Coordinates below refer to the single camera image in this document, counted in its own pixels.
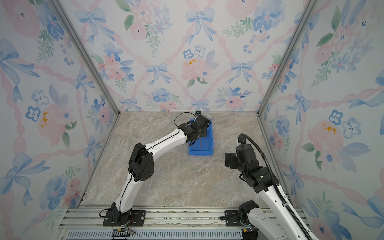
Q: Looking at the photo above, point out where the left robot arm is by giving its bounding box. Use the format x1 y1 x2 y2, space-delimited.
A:
108 115 212 226

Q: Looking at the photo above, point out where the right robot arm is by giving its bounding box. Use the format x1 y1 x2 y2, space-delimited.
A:
225 144 318 240

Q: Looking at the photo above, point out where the blue plastic bin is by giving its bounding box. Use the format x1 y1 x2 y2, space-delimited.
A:
189 124 214 157

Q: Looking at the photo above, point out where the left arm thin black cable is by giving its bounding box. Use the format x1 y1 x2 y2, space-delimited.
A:
173 111 197 127

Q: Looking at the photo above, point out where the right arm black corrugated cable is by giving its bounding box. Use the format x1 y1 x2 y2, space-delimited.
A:
238 133 313 240

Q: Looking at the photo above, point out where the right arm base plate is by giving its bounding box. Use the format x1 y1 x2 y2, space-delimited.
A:
221 210 249 227

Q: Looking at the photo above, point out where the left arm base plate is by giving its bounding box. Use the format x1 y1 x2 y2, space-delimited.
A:
102 209 147 227

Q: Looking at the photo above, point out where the aluminium rail frame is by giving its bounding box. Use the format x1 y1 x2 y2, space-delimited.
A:
53 204 316 240

